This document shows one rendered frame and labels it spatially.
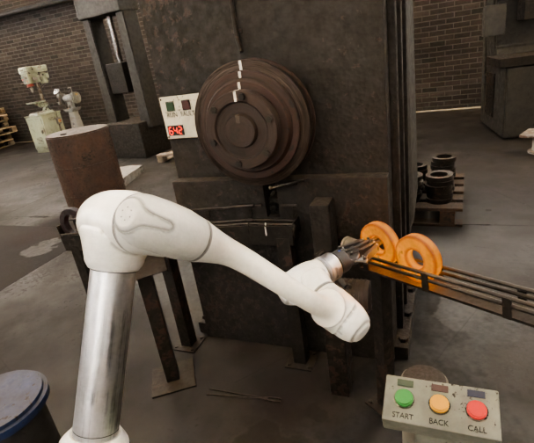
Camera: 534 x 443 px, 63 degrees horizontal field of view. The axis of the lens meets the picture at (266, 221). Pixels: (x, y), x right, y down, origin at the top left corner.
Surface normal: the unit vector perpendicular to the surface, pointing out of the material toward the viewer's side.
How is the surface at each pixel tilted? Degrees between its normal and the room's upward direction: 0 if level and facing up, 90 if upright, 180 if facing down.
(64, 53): 90
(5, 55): 90
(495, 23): 90
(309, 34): 90
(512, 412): 0
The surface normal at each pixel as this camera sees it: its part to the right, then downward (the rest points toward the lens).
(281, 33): -0.36, 0.40
